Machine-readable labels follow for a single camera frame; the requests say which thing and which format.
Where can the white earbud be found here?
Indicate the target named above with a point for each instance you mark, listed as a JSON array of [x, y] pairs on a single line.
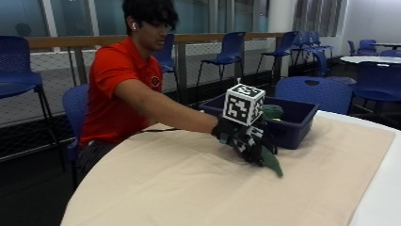
[[133, 26]]

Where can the wooden railing with mesh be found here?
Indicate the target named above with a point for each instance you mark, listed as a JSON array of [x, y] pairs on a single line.
[[200, 37]]

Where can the blue perforated chair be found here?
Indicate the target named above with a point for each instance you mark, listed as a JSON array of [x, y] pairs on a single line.
[[365, 47], [376, 83], [75, 106]]

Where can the blue high stool chair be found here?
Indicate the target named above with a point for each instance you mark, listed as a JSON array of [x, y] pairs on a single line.
[[165, 59], [311, 45], [228, 53], [16, 69], [280, 47]]

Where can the white marker cube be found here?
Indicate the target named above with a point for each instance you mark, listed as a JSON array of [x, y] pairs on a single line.
[[243, 105]]

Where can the beige table cloth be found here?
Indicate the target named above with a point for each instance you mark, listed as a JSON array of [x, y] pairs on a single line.
[[188, 182]]

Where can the green toy vegetable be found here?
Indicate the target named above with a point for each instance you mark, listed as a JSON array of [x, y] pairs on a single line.
[[272, 163]]

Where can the green soft toy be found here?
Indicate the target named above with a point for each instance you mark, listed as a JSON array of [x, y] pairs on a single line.
[[272, 111]]

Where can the dark blue plastic bin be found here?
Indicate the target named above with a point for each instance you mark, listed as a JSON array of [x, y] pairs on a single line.
[[292, 125]]

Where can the white round table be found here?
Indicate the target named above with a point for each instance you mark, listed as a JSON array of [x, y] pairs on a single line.
[[388, 45], [369, 59]]

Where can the the person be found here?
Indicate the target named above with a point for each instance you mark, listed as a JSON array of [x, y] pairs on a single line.
[[112, 103]]

